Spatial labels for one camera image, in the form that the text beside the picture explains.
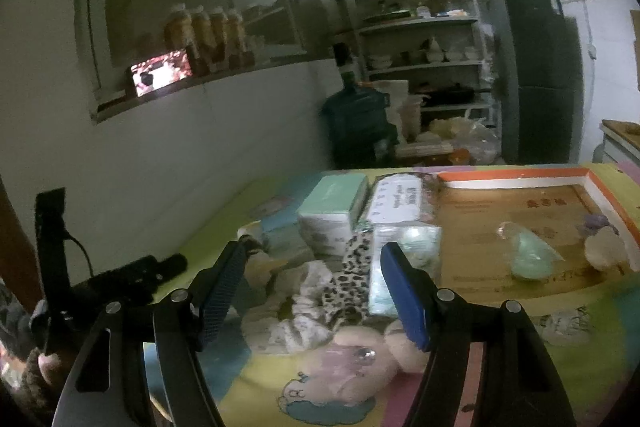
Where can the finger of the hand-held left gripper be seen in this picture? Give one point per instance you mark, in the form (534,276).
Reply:
(117,288)
(165,263)

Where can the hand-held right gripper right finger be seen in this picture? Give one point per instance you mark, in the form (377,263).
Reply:
(405,302)

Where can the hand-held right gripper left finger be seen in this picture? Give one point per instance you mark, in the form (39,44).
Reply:
(220,302)

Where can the green leaf tissue pack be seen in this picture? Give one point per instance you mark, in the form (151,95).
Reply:
(407,252)

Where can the person's left forearm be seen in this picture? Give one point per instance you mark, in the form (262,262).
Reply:
(12,237)

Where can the purple soft toy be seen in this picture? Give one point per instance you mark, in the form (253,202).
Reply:
(595,223)

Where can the person's left hand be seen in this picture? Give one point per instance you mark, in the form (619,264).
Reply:
(47,366)

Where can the leopard print cloth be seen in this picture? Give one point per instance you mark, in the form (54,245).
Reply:
(345,277)

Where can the pink plush toy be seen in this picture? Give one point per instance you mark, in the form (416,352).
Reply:
(360,357)

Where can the white patterned cloth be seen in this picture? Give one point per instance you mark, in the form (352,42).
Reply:
(295,312)

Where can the cardboard box with orange rim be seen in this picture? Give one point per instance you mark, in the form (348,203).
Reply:
(475,232)

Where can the white printed tissue pack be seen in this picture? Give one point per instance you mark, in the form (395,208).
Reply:
(397,202)

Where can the floral tissue pack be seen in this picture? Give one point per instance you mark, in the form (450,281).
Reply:
(325,234)

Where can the green tissue box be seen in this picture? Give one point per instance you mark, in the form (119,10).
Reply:
(334,194)

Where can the clear plastic bags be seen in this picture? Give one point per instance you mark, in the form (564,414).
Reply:
(462,134)

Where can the blue water jug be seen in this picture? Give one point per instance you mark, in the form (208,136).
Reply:
(357,122)

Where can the phone with lit screen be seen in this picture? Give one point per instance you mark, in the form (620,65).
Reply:
(161,73)

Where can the cartoon printed blanket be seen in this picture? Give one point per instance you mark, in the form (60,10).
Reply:
(600,332)

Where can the cream plush toy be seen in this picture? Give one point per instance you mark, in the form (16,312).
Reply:
(607,252)

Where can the amber jar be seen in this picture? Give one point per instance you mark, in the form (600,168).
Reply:
(219,34)
(236,34)
(177,29)
(201,34)

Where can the black water pump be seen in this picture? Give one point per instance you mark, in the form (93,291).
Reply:
(344,59)

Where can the dark refrigerator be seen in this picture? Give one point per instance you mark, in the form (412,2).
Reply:
(542,77)

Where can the wooden side table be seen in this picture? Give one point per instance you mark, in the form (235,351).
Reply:
(620,142)

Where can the white shelf rack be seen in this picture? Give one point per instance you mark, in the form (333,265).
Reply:
(415,27)

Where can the cardboard sheet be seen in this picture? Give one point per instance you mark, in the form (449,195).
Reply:
(634,52)

